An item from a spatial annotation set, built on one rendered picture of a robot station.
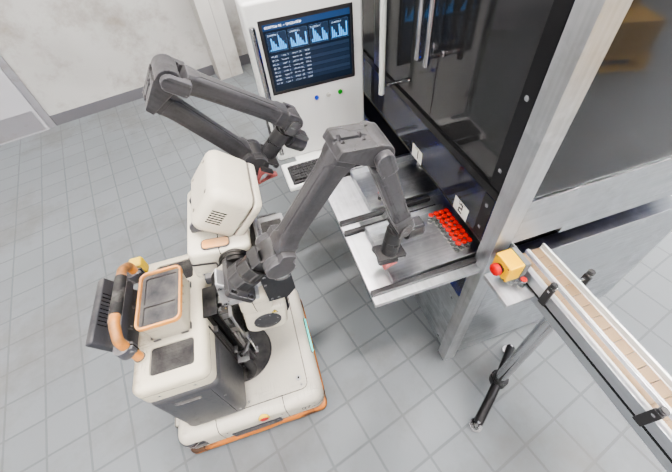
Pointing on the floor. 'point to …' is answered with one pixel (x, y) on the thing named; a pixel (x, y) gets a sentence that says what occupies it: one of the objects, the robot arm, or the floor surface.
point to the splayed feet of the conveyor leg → (491, 393)
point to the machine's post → (548, 123)
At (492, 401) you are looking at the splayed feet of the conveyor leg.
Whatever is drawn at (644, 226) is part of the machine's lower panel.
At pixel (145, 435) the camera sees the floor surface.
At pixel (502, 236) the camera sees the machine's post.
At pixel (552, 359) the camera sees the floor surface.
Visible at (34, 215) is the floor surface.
